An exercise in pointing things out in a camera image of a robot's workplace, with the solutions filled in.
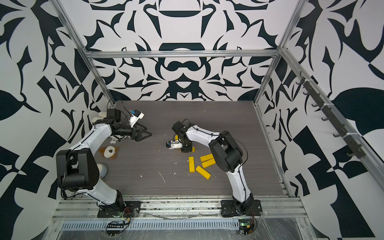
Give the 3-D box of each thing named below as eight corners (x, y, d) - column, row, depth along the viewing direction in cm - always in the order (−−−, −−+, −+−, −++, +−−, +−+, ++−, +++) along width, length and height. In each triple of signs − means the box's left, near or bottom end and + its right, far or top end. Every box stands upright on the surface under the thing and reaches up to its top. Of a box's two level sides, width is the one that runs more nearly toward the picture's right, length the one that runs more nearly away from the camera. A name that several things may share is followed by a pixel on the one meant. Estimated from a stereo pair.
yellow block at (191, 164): (188, 172, 88) (188, 170, 86) (188, 158, 93) (188, 156, 92) (194, 172, 88) (194, 170, 86) (194, 158, 93) (194, 156, 92)
